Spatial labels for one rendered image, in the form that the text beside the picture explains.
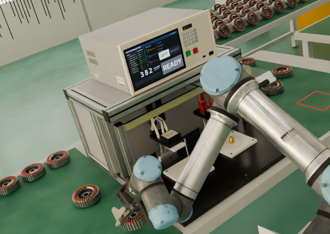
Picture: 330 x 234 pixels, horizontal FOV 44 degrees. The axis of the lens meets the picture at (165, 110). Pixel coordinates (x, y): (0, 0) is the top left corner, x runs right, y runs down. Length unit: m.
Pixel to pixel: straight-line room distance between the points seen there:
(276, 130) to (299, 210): 1.57
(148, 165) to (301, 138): 0.41
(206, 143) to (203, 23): 0.64
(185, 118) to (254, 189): 0.53
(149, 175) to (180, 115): 0.80
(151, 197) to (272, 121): 0.38
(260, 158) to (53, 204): 0.86
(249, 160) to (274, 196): 1.06
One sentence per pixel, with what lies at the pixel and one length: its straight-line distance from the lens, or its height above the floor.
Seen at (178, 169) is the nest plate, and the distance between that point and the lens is 1.67.
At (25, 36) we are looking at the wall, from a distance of 7.92.
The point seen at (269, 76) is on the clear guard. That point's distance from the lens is 1.67.
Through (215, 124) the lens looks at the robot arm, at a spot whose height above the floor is 1.11.
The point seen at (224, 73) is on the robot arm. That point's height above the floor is 1.29.
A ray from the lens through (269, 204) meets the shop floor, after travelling 2.65.
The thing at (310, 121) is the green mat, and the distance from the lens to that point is 1.93.
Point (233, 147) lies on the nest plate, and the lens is 1.74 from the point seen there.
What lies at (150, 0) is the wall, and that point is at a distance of 8.98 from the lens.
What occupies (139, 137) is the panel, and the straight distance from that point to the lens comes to 1.78.
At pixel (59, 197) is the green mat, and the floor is 0.75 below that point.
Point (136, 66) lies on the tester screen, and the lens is 1.55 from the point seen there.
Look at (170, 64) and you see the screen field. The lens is 1.64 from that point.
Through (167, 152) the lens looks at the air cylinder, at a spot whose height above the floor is 0.82.
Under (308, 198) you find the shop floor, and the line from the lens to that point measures 2.67.
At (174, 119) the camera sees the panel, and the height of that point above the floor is 0.87.
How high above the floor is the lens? 1.69
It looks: 25 degrees down
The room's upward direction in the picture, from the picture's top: 14 degrees counter-clockwise
